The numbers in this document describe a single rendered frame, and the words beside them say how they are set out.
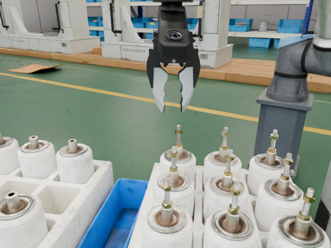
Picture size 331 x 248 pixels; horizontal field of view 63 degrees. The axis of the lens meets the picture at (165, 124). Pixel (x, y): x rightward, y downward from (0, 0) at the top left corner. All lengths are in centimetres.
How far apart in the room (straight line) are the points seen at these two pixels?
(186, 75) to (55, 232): 42
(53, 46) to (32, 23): 388
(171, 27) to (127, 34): 294
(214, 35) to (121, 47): 108
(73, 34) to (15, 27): 136
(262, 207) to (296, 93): 56
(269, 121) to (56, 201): 79
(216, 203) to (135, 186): 34
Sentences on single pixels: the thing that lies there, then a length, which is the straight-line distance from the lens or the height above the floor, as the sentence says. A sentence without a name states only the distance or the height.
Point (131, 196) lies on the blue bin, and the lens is 90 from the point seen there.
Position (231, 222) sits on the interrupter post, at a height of 27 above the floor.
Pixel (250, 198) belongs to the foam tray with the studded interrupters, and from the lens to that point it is 72.
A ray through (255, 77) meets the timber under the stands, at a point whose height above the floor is 6.
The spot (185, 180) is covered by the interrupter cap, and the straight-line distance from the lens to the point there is 62.
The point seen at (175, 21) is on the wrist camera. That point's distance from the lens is 45.
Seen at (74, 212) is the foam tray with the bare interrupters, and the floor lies 18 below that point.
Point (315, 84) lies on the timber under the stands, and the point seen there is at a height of 6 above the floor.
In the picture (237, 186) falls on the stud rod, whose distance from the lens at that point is 48.
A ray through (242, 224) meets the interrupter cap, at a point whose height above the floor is 25.
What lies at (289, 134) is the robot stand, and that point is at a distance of 111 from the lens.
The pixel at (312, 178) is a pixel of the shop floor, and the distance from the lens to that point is 122.
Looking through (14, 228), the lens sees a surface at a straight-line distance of 60.
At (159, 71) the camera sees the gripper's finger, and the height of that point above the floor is 51.
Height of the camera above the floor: 61
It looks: 23 degrees down
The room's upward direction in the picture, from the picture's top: straight up
